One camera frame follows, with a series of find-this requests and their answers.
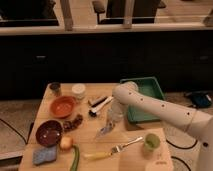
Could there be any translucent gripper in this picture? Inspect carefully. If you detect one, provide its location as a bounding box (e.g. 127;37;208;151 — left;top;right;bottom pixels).
107;100;126;123

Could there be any small blue-grey towel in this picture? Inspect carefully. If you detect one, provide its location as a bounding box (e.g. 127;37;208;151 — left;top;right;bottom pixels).
96;122;115;138

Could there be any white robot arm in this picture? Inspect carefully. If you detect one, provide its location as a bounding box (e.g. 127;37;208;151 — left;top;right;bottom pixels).
107;81;213;171

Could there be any black and white brush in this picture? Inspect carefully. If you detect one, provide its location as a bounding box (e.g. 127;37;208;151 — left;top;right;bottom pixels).
89;96;113;117

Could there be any green plastic tray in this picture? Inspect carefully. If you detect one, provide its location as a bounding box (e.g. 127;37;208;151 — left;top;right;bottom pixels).
120;77;164;124

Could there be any white cup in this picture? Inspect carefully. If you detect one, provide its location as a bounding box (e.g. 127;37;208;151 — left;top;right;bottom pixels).
71;83;86;99

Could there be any green cup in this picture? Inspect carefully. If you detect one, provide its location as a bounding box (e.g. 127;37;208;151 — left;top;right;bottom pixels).
144;133;160;152

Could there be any wooden cutting board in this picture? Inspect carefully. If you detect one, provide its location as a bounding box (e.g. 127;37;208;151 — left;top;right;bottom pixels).
113;129;173;171

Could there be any brown nut cluster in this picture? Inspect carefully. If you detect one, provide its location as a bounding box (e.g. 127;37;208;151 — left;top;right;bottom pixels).
63;114;83;132

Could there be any orange bowl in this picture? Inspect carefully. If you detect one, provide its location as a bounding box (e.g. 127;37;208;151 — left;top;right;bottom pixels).
49;96;76;118

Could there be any yellow onion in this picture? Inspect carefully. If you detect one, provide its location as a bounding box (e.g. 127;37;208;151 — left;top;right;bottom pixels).
60;136;73;150

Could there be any dark red bowl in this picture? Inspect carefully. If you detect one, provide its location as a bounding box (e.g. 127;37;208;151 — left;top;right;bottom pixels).
35;120;62;147

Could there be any blue sponge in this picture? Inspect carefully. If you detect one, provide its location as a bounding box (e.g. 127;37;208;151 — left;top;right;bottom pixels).
33;146;57;165

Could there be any dark handled brush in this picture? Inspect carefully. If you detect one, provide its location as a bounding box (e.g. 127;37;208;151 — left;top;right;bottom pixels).
88;96;107;107

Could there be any yellow handled fork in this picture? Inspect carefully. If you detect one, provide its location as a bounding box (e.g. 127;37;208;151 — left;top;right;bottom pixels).
83;137;143;160

